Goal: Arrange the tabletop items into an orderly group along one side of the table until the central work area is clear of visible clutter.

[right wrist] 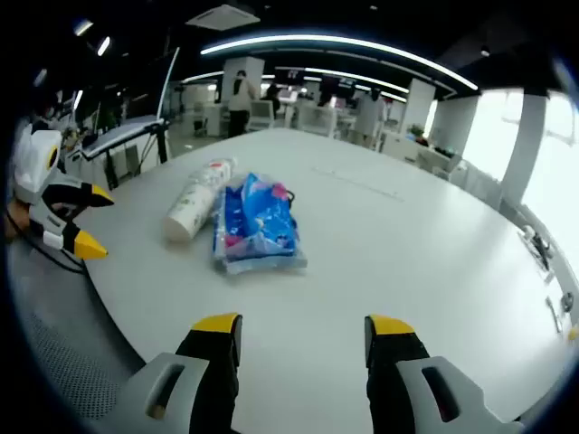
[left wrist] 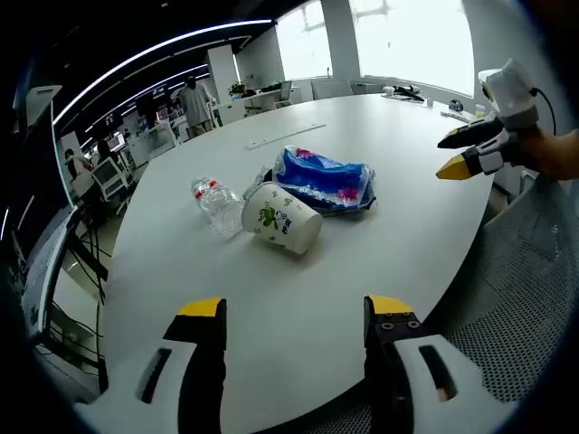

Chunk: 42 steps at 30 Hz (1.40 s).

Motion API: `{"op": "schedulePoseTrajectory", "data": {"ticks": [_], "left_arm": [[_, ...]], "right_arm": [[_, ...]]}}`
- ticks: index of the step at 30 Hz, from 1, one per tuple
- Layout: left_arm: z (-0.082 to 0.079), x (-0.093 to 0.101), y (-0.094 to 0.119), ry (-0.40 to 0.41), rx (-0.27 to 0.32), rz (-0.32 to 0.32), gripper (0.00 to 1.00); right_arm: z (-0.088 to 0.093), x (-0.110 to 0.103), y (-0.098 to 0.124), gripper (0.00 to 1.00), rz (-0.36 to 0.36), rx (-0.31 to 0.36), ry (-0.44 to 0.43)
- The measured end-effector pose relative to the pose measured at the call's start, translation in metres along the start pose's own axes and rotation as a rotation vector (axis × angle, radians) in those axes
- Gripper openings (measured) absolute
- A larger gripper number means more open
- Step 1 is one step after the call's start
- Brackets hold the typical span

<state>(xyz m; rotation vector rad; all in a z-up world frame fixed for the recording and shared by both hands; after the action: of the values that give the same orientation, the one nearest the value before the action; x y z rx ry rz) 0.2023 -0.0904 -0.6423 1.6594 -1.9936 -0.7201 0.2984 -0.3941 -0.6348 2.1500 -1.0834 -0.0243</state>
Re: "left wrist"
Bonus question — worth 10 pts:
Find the blue plastic bag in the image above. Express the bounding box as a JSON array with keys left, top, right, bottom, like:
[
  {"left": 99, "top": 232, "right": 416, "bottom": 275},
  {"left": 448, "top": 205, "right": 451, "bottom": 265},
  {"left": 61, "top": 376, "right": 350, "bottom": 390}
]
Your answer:
[{"left": 271, "top": 145, "right": 377, "bottom": 219}]

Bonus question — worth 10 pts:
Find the white display board stand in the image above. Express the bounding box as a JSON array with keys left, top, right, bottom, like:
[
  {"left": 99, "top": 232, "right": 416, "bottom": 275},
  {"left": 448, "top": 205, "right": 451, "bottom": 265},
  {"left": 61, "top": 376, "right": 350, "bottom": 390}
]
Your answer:
[{"left": 20, "top": 205, "right": 81, "bottom": 347}]

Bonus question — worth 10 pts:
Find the black device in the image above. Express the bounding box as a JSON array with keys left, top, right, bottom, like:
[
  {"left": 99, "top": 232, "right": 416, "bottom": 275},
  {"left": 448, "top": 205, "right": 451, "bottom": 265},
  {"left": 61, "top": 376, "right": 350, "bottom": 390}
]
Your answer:
[{"left": 392, "top": 84, "right": 426, "bottom": 103}]

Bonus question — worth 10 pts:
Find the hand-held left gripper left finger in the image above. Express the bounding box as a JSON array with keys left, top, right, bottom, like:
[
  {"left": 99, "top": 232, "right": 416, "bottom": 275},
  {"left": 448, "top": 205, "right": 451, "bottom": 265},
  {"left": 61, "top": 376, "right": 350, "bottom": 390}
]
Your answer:
[{"left": 74, "top": 297, "right": 228, "bottom": 434}]

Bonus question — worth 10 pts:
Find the white table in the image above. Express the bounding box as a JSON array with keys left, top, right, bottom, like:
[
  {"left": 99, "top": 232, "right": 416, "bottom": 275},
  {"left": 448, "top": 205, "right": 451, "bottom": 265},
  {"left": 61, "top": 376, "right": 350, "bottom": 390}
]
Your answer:
[{"left": 101, "top": 92, "right": 497, "bottom": 434}]

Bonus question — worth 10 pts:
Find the white table socket panel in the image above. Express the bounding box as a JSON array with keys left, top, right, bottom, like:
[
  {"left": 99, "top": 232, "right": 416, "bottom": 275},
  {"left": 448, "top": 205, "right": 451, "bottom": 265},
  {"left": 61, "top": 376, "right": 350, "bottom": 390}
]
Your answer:
[{"left": 244, "top": 122, "right": 327, "bottom": 151}]

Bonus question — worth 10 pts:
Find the clear plastic water bottle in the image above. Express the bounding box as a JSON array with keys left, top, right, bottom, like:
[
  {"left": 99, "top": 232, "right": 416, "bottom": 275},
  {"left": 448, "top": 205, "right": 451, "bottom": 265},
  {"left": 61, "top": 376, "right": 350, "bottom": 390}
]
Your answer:
[{"left": 190, "top": 176, "right": 246, "bottom": 239}]

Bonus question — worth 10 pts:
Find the white paper cup green print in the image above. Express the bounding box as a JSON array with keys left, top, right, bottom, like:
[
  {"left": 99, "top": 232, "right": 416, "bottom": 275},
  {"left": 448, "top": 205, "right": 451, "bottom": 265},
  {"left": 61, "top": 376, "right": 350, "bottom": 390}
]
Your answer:
[{"left": 241, "top": 181, "right": 324, "bottom": 256}]

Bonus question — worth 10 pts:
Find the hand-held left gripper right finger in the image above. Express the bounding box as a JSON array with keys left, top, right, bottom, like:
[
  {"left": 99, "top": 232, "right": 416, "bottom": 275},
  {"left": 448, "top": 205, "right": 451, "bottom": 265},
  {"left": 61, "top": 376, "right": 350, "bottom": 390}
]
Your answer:
[{"left": 363, "top": 293, "right": 521, "bottom": 434}]

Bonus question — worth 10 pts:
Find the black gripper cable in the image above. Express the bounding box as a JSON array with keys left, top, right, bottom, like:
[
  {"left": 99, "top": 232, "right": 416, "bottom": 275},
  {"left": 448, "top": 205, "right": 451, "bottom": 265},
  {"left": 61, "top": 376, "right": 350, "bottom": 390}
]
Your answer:
[{"left": 529, "top": 87, "right": 557, "bottom": 136}]

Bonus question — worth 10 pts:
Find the person's right hand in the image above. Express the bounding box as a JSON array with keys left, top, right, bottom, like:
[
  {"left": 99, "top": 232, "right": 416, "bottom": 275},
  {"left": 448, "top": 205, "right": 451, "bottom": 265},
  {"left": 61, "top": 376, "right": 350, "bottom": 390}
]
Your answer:
[{"left": 515, "top": 128, "right": 579, "bottom": 183}]

